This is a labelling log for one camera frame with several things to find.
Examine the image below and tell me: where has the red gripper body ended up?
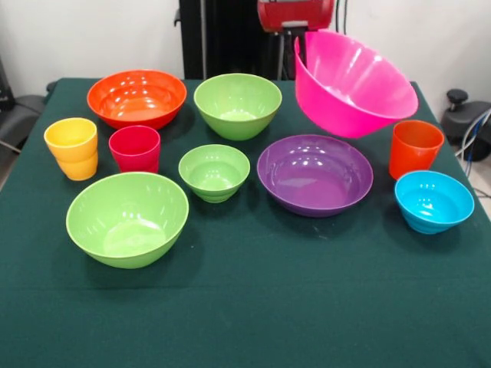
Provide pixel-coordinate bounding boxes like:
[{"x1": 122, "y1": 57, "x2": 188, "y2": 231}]
[{"x1": 256, "y1": 0, "x2": 334, "y2": 34}]

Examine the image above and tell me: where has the medium green bowl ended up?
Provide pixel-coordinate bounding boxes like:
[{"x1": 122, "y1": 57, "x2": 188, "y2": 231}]
[{"x1": 193, "y1": 73, "x2": 283, "y2": 142}]

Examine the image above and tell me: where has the pink bowl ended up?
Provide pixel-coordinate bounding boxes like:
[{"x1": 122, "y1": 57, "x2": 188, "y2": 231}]
[{"x1": 294, "y1": 29, "x2": 419, "y2": 140}]

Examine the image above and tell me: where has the purple bowl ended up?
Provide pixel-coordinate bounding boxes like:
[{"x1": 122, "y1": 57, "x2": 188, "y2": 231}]
[{"x1": 256, "y1": 133, "x2": 374, "y2": 219}]

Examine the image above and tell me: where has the small ribbed green bowl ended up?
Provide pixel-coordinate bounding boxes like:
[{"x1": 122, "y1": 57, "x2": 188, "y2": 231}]
[{"x1": 178, "y1": 143, "x2": 252, "y2": 203}]

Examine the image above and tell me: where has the orange cup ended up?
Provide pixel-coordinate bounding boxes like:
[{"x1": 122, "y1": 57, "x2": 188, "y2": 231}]
[{"x1": 388, "y1": 120, "x2": 446, "y2": 181}]

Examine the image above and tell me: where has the orange bowl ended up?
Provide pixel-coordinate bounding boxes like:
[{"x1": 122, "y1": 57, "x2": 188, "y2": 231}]
[{"x1": 86, "y1": 69, "x2": 188, "y2": 130}]

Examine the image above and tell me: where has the black chair with round knob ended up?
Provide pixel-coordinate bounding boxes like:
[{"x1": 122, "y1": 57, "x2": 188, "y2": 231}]
[{"x1": 440, "y1": 88, "x2": 491, "y2": 162}]

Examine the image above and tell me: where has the red cup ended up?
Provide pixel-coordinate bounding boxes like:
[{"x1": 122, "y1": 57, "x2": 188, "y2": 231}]
[{"x1": 108, "y1": 125, "x2": 161, "y2": 174}]

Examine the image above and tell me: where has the small blue bowl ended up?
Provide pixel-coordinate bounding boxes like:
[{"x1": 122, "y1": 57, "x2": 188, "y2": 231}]
[{"x1": 394, "y1": 170, "x2": 476, "y2": 235}]

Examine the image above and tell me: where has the large green bowl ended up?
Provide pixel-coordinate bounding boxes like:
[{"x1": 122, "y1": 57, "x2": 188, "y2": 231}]
[{"x1": 65, "y1": 172, "x2": 189, "y2": 270}]

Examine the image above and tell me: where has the yellow cup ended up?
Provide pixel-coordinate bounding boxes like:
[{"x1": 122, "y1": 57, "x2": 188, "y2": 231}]
[{"x1": 43, "y1": 117, "x2": 99, "y2": 182}]

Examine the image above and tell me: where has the dark green tablecloth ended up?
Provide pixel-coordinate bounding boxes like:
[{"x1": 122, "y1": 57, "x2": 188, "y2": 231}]
[{"x1": 0, "y1": 78, "x2": 491, "y2": 368}]

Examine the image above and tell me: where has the black office chair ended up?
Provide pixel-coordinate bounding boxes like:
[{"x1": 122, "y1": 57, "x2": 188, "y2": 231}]
[{"x1": 0, "y1": 57, "x2": 57, "y2": 154}]

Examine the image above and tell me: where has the black wall cable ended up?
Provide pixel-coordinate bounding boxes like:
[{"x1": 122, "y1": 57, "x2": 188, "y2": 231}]
[{"x1": 334, "y1": 0, "x2": 351, "y2": 34}]

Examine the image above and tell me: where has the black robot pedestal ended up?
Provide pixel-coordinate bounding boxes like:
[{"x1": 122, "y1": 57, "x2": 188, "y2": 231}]
[{"x1": 174, "y1": 0, "x2": 308, "y2": 81}]

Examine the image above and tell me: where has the blue and white cable bundle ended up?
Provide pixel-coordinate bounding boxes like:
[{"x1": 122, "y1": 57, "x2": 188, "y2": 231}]
[{"x1": 454, "y1": 109, "x2": 491, "y2": 162}]

